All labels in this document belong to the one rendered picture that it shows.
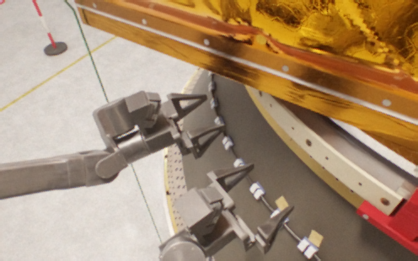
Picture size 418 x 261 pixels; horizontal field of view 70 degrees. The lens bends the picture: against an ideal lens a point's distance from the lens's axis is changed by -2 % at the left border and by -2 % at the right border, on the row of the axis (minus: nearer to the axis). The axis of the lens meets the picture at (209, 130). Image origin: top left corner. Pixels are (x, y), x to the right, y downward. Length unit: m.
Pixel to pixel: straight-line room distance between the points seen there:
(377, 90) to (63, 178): 0.51
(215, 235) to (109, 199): 2.17
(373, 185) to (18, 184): 0.55
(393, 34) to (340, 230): 0.38
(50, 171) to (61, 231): 2.04
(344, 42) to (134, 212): 2.22
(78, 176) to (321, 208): 0.45
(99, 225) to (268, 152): 1.95
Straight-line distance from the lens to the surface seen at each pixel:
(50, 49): 4.59
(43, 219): 2.73
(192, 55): 0.62
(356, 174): 0.52
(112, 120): 0.59
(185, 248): 0.40
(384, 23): 0.38
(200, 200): 0.40
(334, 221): 0.64
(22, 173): 0.57
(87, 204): 2.64
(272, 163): 0.69
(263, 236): 0.45
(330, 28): 0.40
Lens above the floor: 2.10
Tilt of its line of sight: 47 degrees down
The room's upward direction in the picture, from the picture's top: 3 degrees counter-clockwise
